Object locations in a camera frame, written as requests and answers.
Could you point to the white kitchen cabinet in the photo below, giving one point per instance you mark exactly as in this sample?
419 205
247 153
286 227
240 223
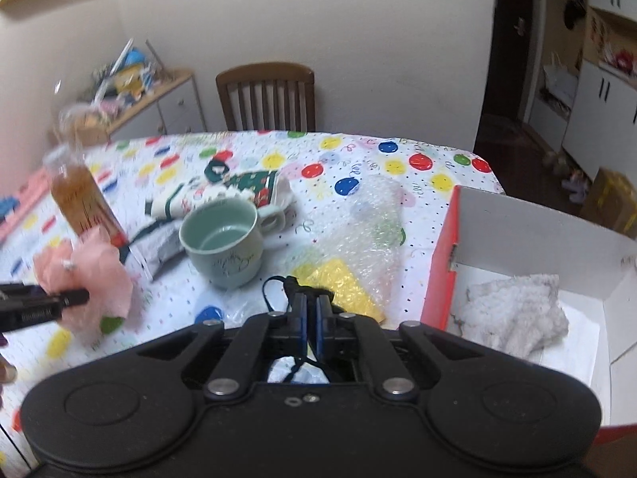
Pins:
597 119

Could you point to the amber liquid plastic bottle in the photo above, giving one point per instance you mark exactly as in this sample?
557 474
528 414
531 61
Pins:
84 199

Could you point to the yellow cardboard box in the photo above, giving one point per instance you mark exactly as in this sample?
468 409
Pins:
609 199

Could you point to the white green printed tote bag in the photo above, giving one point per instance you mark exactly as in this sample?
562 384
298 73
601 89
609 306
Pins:
249 184

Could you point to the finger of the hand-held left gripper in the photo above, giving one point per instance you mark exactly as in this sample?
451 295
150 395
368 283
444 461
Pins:
69 297

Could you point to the clear bag of bread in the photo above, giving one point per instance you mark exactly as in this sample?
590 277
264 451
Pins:
82 124

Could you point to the white paper bag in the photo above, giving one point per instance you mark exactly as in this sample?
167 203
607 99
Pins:
560 82

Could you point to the pale green mug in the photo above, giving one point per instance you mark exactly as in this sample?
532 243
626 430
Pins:
224 254

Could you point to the silver grey pouch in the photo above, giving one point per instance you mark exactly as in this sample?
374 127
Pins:
159 249

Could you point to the balloon print tablecloth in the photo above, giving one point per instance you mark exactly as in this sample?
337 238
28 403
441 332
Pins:
348 164

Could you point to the brown wooden chair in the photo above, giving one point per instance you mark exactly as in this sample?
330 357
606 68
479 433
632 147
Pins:
263 77

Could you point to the pile of colourful clutter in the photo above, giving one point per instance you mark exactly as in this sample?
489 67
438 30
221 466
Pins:
127 77

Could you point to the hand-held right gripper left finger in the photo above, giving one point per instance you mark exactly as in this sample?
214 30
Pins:
298 323

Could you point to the red and white cardboard box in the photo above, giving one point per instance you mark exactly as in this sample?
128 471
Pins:
587 259

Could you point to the yellow cloth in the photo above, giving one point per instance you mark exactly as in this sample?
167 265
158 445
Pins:
343 284

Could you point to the dark wooden door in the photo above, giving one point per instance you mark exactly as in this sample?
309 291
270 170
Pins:
512 59

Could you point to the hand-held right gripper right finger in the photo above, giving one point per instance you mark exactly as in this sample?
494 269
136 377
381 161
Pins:
324 323

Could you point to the clear bubble wrap sheet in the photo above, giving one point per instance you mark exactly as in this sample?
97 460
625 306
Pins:
368 224

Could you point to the pink tray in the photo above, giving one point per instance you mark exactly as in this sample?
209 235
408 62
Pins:
22 199

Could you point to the white fluffy towel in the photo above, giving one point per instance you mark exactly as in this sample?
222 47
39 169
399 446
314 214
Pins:
512 308

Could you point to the white cabinet with wooden top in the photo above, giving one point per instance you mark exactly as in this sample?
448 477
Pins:
169 109

